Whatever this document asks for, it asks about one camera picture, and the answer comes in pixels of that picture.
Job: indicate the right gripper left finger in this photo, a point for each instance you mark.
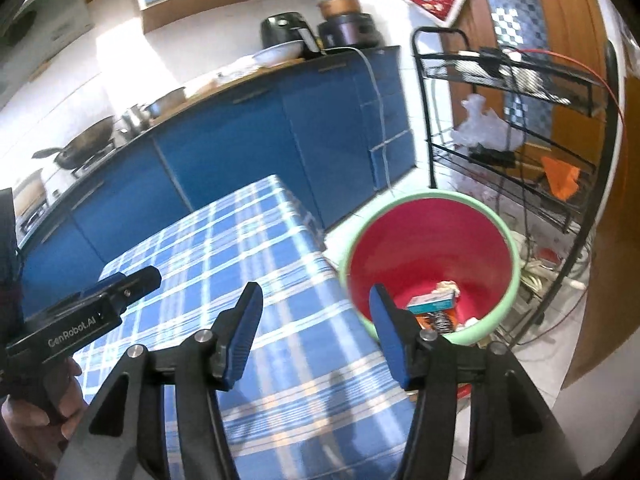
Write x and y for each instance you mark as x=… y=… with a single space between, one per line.
x=210 y=361

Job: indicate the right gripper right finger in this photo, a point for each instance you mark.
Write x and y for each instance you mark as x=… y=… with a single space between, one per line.
x=425 y=362

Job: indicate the green white medicine box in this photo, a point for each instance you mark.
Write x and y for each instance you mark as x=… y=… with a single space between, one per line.
x=439 y=300

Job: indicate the steel wool scrubber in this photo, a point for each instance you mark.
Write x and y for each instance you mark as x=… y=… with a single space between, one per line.
x=441 y=322

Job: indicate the blue lower kitchen cabinets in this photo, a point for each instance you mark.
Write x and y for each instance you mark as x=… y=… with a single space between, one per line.
x=335 y=130

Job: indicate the person's left hand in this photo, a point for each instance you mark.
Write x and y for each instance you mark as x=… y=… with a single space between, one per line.
x=30 y=426

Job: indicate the red bucket green rim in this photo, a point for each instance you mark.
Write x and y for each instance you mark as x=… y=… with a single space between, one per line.
x=422 y=239

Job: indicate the blue plaid tablecloth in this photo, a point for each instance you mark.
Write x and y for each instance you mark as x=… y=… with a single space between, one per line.
x=316 y=400

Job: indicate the white clay pot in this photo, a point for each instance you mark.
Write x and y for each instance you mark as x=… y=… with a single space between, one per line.
x=29 y=196

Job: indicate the black wok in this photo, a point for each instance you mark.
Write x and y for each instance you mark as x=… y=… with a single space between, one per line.
x=76 y=152

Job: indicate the orange cloth on shelf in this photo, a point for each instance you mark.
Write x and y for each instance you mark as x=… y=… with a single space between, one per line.
x=562 y=177

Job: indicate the steel kettle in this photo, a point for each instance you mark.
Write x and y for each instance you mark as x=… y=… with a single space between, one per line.
x=136 y=119

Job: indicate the steel mixing bowl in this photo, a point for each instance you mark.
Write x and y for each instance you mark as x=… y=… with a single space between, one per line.
x=165 y=103

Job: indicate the white ceramic bowl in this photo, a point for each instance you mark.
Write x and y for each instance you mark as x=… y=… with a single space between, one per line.
x=278 y=54

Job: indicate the range hood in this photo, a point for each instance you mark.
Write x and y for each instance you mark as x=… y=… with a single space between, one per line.
x=41 y=29

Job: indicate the dark rice cooker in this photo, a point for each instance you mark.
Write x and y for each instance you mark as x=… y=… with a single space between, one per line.
x=349 y=30

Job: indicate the black air fryer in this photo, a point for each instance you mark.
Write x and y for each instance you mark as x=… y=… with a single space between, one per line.
x=286 y=27

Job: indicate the brown inner pot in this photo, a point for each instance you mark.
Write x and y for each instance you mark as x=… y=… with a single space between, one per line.
x=333 y=8

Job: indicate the black wire shelf rack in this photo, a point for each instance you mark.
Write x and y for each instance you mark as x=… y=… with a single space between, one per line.
x=548 y=77

